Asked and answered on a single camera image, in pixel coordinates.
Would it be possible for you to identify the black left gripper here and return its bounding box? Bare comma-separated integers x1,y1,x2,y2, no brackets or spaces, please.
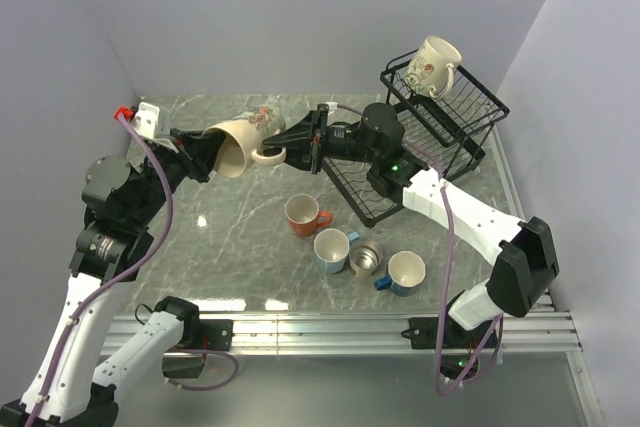
132,126,228,226

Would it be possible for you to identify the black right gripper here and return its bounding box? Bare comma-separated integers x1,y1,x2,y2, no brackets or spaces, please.
264,109,380,176

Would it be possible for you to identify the beige floral mug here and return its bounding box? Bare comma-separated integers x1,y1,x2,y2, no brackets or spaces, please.
204,106,286,178

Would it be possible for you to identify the green inside floral mug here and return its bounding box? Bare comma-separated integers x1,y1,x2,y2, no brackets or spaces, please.
403,35,462,100

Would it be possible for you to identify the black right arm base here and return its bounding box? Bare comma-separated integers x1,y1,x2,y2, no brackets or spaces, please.
400,317,439,350

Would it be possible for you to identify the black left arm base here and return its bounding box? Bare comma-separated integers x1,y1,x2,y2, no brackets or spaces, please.
182,319,234,351

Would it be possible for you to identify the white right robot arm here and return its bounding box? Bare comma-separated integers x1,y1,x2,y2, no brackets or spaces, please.
263,103,559,347

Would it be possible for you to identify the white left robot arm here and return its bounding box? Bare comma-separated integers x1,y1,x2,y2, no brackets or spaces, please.
1,130,225,426

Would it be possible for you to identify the orange mug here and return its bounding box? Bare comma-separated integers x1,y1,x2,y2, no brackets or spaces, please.
285,194,333,237

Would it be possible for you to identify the light blue mug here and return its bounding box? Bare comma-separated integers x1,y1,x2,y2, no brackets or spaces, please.
313,228,360,274

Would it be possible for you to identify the stainless steel cup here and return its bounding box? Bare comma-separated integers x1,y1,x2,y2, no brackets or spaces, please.
348,239,383,278

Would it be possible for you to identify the black wire dish rack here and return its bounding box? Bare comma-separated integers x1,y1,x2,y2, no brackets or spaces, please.
323,51,509,227

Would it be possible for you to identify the dark blue handled mug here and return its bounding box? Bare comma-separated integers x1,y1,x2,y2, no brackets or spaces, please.
374,251,426,297

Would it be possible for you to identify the aluminium mounting rail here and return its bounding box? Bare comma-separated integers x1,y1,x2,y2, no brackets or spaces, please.
102,296,584,358

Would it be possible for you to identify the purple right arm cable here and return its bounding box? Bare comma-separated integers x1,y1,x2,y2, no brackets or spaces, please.
337,102,504,397

